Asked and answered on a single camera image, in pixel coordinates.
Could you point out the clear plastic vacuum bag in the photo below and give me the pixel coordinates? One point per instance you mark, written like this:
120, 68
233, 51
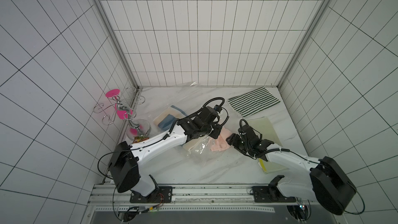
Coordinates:
190, 99

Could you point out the green white striped towel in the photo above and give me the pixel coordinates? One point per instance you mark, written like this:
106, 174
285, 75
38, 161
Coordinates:
253, 102

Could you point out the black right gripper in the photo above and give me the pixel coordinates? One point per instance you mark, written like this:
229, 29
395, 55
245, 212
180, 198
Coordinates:
238, 141

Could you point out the pink towel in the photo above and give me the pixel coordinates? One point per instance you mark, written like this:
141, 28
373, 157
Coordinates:
221, 144

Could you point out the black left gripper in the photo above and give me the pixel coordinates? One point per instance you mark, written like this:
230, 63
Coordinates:
217, 128

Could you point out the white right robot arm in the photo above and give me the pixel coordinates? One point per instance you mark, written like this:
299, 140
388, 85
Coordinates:
320, 180

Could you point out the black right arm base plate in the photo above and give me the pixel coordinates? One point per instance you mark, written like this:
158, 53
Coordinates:
270, 194

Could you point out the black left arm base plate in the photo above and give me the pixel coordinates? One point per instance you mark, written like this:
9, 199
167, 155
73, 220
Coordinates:
148, 191

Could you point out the pale yellow folded towel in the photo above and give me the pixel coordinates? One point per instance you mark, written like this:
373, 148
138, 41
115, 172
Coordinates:
265, 127

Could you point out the colourful snack packet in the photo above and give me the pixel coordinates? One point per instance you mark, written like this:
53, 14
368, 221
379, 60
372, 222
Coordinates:
139, 139

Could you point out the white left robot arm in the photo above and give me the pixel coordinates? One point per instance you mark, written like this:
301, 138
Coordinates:
127, 160

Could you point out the aluminium mounting rail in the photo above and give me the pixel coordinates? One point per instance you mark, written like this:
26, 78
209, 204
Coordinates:
204, 204

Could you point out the blue and beige towel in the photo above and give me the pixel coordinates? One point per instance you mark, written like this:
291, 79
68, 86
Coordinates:
167, 117

